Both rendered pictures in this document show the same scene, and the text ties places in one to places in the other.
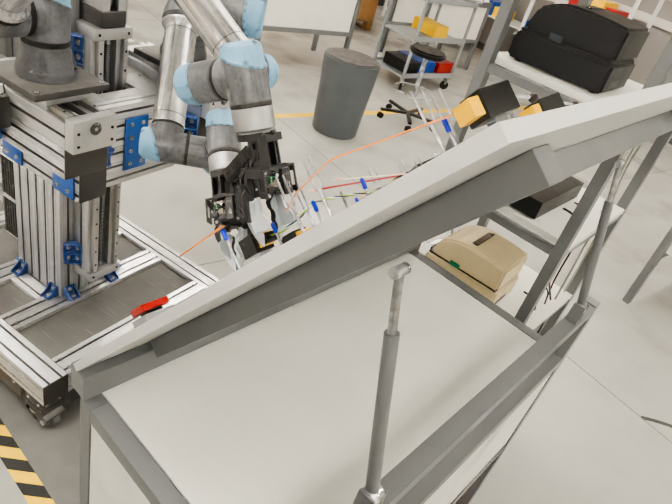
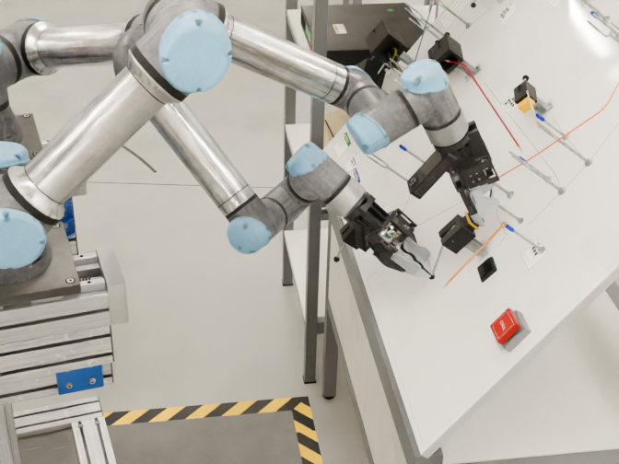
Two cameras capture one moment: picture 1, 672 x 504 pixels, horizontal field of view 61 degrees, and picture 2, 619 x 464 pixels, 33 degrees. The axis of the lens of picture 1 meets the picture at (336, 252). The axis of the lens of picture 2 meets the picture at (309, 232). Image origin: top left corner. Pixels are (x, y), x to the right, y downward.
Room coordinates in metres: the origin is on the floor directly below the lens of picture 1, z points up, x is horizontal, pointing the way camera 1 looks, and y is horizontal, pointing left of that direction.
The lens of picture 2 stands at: (-0.13, 1.57, 2.25)
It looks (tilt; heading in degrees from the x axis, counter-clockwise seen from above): 32 degrees down; 317
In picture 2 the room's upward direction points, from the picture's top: 2 degrees clockwise
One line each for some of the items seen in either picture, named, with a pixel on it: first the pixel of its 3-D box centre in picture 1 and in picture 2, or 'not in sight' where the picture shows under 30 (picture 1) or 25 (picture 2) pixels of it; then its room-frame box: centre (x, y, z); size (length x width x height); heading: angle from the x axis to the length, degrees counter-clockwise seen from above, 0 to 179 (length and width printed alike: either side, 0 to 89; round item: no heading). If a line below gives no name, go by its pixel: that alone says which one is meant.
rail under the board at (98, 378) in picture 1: (289, 290); (367, 285); (1.24, 0.09, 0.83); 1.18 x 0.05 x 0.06; 146
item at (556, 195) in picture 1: (517, 177); (364, 35); (1.88, -0.52, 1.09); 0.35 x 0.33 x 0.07; 146
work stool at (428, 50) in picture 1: (416, 87); not in sight; (5.33, -0.26, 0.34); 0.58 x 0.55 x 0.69; 97
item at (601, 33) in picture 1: (579, 41); not in sight; (1.85, -0.50, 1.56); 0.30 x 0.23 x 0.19; 58
